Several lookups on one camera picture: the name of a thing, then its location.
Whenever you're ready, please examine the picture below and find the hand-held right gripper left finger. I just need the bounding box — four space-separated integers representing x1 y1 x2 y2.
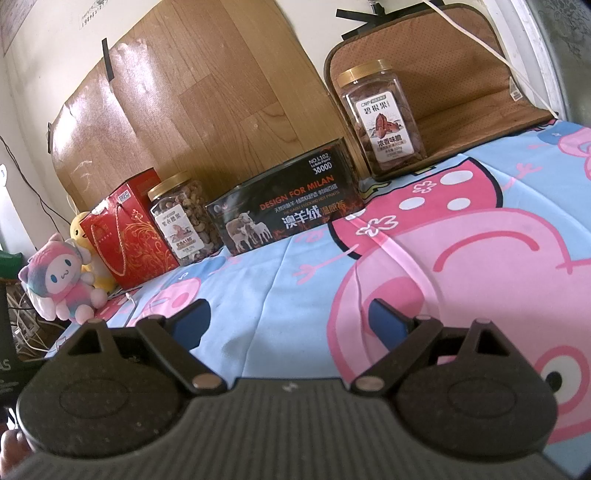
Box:
67 299 227 397

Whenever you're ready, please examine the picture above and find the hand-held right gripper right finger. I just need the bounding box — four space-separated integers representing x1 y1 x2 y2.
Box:
352 298 511 395

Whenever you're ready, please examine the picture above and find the black printed box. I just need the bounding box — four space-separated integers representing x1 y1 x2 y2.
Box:
205 137 364 257

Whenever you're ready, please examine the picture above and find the pink plush toy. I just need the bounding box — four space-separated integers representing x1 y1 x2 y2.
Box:
17 233 110 325

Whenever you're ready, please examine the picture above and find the cashew jar with gold lid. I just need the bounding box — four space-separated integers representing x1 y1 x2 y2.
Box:
147 171 226 267

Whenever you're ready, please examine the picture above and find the red gift box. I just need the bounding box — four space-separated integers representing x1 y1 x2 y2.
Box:
80 167 182 290

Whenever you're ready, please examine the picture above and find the green box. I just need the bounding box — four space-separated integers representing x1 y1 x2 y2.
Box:
0 251 24 280

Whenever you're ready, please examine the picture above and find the printed blanket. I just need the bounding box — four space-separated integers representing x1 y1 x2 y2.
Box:
46 117 591 468

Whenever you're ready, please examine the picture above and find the yellow plush toy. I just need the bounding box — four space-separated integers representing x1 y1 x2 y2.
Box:
68 210 117 295

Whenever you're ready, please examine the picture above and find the pecan jar with gold lid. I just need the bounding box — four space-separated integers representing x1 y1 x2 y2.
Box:
335 65 428 175

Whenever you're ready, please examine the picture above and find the wooden board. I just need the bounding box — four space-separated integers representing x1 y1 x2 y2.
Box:
48 0 366 223

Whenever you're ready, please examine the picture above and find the brown seat cushion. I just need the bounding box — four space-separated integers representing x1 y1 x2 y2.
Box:
323 3 560 182

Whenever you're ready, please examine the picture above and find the tangle of white cables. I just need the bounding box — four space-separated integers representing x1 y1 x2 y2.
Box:
7 277 63 361

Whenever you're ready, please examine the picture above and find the black wall cable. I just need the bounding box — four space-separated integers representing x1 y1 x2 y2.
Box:
0 135 71 241

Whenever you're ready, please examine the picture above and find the white window frame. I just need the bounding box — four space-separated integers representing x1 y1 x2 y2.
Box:
512 0 571 121

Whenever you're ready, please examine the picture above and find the wall calendar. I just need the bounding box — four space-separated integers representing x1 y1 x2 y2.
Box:
0 0 52 57

